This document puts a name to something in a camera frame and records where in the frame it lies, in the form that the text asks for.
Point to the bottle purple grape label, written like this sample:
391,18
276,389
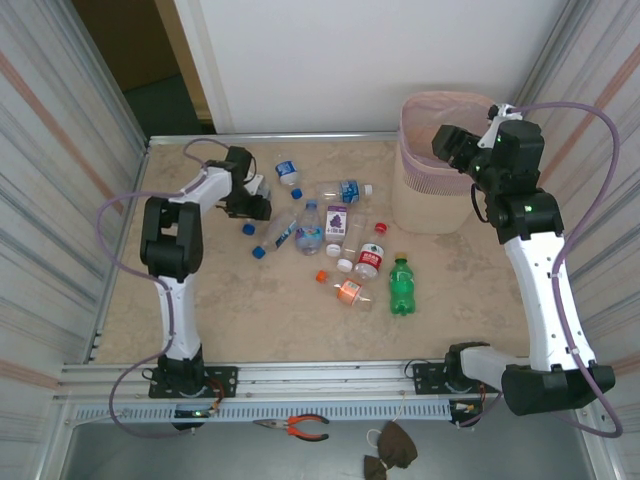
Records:
336,220

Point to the clear bottle orange label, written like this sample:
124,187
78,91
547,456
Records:
349,291

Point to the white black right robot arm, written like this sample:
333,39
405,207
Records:
550,310

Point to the brown cloth pouch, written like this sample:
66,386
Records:
397,445

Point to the blue-label bottle white cap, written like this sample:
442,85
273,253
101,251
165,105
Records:
348,191

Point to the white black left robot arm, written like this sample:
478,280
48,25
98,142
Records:
172,235

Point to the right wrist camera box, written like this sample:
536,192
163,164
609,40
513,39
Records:
492,127

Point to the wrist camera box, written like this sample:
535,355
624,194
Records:
257,184
492,127

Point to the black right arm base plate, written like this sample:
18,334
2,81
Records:
425,372

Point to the water bottle red label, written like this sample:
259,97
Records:
369,259

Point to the short blue-label bottle blue cap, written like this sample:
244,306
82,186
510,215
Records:
287,170

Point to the slim clear unlabelled bottle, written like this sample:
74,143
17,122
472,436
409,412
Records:
356,235

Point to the pink bin liner bag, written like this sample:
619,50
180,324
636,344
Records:
420,115

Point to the small black control board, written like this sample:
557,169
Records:
192,413
465,407

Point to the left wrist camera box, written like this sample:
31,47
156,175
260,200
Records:
257,184

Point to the beige plastic waste bin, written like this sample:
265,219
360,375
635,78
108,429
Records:
430,210

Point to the bottle blue and red label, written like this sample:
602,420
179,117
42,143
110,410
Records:
280,234

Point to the corrugated metal side panel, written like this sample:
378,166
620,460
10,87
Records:
620,250
50,150

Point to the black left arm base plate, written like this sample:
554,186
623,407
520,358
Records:
225,380

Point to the bottle colourful blue label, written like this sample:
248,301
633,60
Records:
309,232

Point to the grey metal lower shelf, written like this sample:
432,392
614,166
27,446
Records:
200,460

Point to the white door frame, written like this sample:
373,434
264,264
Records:
200,75

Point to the green soda bottle yellow cap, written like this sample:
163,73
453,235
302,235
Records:
402,290

